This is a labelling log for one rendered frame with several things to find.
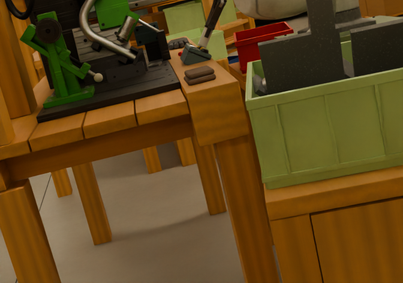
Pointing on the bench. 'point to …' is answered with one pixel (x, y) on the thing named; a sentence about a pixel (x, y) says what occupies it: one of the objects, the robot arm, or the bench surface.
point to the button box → (194, 55)
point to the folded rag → (199, 75)
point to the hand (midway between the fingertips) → (205, 37)
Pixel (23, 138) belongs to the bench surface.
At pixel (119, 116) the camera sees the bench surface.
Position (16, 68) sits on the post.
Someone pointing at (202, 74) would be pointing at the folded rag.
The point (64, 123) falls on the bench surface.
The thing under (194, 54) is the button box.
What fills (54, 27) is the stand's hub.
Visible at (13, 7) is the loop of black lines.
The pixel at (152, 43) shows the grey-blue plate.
